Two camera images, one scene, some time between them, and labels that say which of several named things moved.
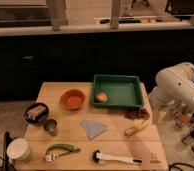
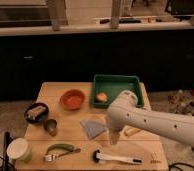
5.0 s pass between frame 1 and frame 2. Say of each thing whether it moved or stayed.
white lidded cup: stayed
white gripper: moved
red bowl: stayed
